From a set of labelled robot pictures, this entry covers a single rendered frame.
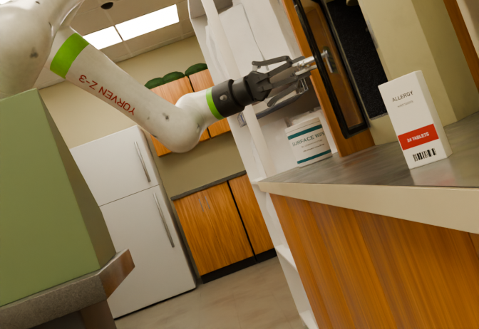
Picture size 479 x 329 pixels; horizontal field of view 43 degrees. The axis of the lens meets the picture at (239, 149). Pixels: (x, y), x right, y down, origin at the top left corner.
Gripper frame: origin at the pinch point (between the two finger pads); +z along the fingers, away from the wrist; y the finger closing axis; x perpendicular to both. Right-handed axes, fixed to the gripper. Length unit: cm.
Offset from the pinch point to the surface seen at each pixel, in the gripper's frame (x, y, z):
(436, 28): 5.3, -3.4, 31.7
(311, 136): 53, -17, -19
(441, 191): -98, -26, 29
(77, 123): 424, 93, -368
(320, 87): 22.7, -4.6, -3.9
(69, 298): -81, -28, -27
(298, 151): 53, -20, -26
